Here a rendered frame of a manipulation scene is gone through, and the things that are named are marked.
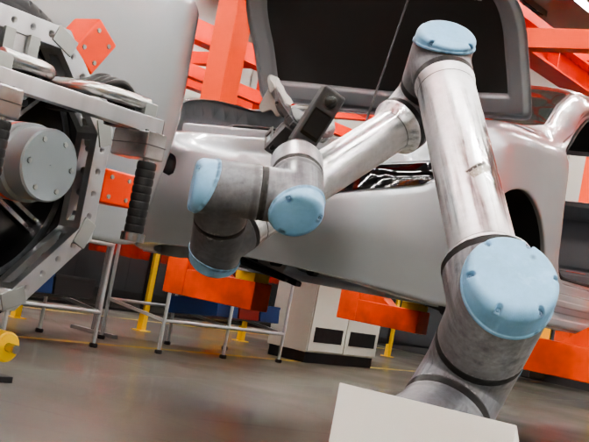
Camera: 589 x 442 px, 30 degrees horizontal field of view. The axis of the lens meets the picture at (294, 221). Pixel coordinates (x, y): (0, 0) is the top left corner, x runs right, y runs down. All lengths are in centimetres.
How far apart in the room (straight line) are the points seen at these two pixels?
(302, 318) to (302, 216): 847
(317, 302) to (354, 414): 846
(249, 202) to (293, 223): 8
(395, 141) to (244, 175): 45
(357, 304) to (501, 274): 642
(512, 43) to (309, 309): 545
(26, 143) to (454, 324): 77
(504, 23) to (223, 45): 209
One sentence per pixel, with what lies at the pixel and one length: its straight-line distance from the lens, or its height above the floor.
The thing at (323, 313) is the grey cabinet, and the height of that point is 47.
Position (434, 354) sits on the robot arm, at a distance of 180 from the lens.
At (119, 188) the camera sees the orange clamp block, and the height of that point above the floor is 85.
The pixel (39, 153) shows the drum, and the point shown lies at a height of 86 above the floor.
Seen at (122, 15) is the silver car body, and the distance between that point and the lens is 288.
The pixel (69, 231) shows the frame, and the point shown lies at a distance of 220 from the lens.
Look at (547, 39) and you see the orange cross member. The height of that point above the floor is 267.
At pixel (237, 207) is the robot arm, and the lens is 177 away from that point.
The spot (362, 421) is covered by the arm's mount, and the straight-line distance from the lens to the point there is 172.
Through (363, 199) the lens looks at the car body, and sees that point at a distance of 443.
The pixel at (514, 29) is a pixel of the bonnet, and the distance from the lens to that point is 516.
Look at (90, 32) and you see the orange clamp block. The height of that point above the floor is 113.
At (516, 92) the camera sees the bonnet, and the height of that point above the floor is 178.
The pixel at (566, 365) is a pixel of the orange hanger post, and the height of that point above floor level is 58.
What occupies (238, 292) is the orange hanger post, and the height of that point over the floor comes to 60.
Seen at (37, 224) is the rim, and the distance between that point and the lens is 227.
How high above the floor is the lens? 74
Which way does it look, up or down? 3 degrees up
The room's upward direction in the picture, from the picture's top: 11 degrees clockwise
